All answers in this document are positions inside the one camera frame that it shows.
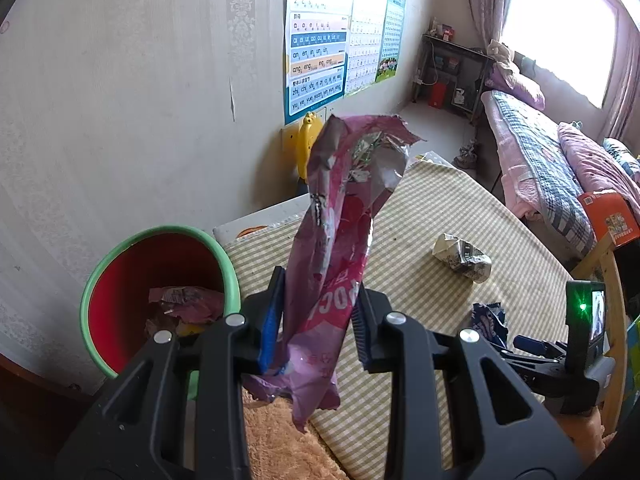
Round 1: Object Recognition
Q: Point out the blue wrapper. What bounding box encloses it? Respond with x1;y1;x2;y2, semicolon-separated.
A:
471;301;510;350

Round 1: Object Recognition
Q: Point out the pink curtain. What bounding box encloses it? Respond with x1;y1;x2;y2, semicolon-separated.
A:
462;0;516;53
602;15;640;146

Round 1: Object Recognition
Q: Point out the pink snack bag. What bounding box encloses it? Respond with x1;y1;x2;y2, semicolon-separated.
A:
242;114;428;433

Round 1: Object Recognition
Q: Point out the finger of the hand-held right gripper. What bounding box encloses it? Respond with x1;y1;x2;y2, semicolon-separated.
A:
512;335;567;359
500;351;549;387

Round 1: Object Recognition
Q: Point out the yellow toy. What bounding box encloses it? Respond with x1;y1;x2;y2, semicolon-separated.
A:
295;112;323;183

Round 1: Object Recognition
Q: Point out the window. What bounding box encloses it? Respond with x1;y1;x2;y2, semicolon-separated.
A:
500;0;618;108

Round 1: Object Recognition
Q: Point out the plush toy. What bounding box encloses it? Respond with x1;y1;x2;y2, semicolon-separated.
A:
487;39;518;73

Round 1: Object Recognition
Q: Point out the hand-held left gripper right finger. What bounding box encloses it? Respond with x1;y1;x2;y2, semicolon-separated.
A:
351;285;583;480

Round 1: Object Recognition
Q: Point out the black desk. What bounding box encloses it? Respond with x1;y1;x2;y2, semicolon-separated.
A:
414;34;496;123

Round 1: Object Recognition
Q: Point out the orange box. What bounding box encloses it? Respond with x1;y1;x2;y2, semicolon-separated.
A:
579;190;640;248

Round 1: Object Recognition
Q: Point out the red bin with green rim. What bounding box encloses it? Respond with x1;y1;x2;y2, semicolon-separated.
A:
81;225;242;380

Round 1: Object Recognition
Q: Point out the crumpled silver wrapper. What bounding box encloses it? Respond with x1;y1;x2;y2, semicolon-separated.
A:
432;232;493;286

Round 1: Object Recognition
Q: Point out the person's right forearm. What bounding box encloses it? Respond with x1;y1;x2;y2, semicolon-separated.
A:
555;407;618;471

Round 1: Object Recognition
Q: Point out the pink crumpled wrapper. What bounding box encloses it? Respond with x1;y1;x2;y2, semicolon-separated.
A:
147;285;226;326

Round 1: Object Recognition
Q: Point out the pink blanket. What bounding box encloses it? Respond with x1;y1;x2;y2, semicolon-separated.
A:
557;122;640;206

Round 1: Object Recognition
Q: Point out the white chart wall poster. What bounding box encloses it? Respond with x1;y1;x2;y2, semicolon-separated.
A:
344;0;390;97

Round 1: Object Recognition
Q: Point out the beige fuzzy cloth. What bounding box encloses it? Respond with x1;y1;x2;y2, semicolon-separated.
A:
242;390;351;480

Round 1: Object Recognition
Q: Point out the checked mat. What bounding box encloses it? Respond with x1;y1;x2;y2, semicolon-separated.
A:
220;152;601;480

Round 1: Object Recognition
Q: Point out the wooden frame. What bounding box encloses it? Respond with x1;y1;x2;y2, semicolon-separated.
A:
570;232;631;436

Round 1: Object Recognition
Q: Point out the blue plaid pillow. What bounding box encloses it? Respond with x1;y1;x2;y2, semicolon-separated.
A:
602;137;640;176

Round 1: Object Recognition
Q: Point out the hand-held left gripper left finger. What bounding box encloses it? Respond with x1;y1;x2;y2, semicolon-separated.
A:
55;266;287;480

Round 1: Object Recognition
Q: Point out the purple pillow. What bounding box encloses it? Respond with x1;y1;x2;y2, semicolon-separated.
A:
490;62;546;111

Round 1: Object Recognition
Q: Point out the blue striped wall poster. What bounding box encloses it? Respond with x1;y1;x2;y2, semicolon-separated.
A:
284;0;352;127

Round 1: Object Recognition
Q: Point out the green bordered wall poster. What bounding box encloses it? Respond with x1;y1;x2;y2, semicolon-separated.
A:
375;0;407;84

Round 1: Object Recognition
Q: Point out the pair of shoes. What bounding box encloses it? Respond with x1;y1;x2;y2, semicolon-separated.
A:
452;140;481;168

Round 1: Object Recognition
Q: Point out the bed with plaid sheet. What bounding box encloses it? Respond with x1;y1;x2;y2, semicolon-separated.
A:
480;89;640;261

